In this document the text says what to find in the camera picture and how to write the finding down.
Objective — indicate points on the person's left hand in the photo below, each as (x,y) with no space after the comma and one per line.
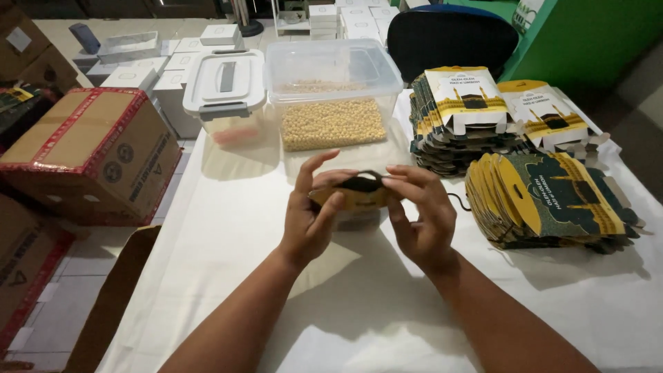
(303,228)

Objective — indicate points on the person's right hand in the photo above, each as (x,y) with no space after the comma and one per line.
(423,217)

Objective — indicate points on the yellow green gift box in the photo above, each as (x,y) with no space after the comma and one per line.
(357,194)

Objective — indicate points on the white tablecloth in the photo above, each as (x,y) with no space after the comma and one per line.
(373,290)

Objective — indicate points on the stack of white flat cartons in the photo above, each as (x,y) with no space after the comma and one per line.
(461,124)

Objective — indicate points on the clear plastic tub of nuts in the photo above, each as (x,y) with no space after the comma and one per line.
(331,103)

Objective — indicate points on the stack of green flat cartons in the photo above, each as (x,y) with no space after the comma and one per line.
(554,204)

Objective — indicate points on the clear container with white lid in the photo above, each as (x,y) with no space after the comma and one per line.
(225,98)

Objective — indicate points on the white yellow flat carton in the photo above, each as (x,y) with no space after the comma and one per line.
(549,116)

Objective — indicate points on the blue office chair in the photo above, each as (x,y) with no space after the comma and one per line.
(450,44)

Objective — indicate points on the brown cardboard flap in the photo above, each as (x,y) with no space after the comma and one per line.
(111,305)

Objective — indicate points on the black stand base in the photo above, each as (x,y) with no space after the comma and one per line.
(251,26)

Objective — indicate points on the white shelf with white boxes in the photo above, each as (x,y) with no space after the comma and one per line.
(336,18)

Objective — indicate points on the heap of white boxes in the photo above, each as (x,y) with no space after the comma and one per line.
(150,67)

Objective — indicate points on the brown carton with red tape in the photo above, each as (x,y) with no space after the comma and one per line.
(88,155)

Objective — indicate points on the green cabinet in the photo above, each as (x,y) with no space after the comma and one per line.
(585,41)

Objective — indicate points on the brown carton with black print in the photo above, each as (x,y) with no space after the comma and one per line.
(26,269)

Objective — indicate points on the dark blue cylinder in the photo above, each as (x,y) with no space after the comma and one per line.
(84,37)

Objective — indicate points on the dark printed bag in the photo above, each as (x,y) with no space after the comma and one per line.
(20,111)

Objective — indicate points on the plain brown carton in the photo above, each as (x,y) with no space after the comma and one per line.
(33,46)

